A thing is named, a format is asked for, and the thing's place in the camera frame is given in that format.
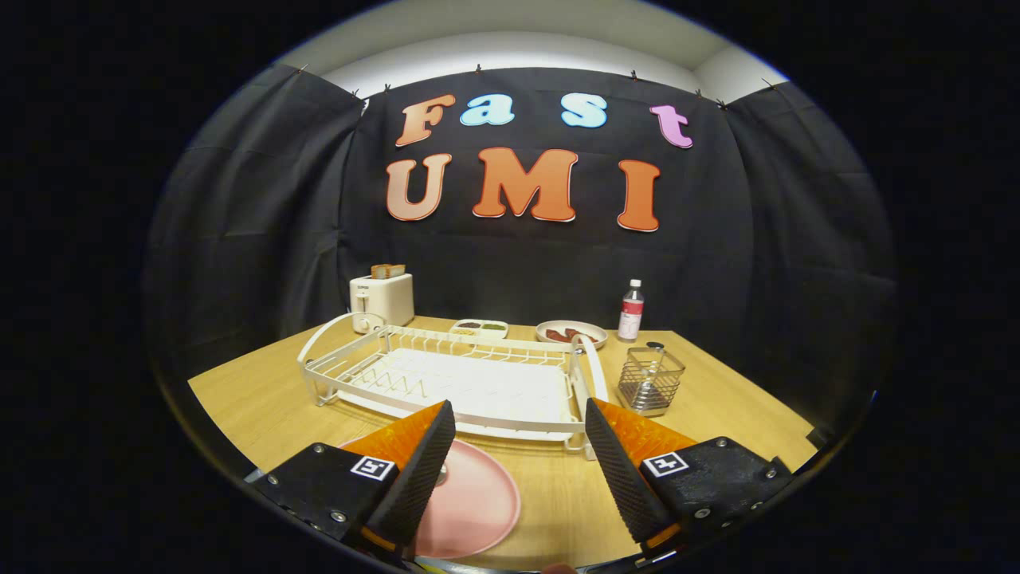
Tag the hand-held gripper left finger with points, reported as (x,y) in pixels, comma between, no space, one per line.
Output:
(414,478)

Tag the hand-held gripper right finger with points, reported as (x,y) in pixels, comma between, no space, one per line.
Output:
(625,486)

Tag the pink plate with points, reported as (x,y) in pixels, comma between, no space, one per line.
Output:
(478,502)

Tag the white divided dish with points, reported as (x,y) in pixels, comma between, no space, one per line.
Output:
(478,332)

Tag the white plate with meat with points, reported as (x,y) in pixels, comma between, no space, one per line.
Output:
(594,326)

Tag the red meat slice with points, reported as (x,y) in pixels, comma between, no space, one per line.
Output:
(555,336)
(575,333)

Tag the clear bottle with red label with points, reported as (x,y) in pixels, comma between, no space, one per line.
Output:
(630,319)

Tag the white toaster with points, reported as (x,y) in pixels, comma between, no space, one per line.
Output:
(390,299)

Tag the black table clamp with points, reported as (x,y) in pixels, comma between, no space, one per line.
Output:
(818,437)

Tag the black backdrop cloth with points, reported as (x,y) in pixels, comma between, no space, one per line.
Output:
(717,263)

